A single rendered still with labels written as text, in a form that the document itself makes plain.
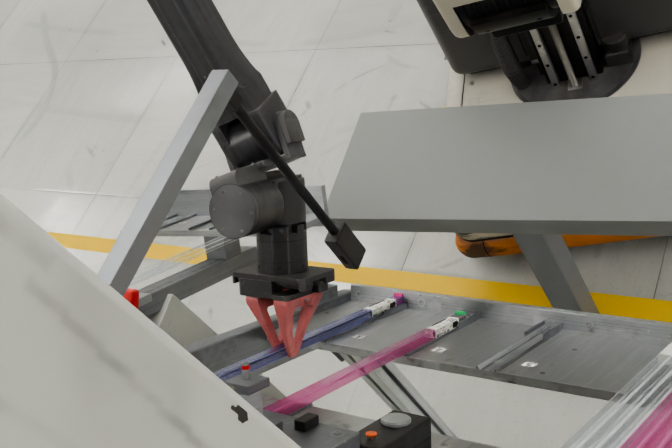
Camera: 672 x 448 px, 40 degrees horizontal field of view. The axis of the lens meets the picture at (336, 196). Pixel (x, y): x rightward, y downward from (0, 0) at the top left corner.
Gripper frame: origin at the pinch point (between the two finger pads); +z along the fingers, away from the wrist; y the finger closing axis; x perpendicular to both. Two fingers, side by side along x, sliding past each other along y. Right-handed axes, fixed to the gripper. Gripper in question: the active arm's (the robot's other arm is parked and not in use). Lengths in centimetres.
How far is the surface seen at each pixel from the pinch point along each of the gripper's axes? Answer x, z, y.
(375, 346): 8.0, 0.9, 6.9
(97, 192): 118, 3, -170
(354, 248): -14.7, -15.6, 19.8
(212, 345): -3.6, -0.2, -8.1
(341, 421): -13.5, 1.0, 16.9
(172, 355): -67, -24, 50
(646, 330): 25.6, 0.0, 33.1
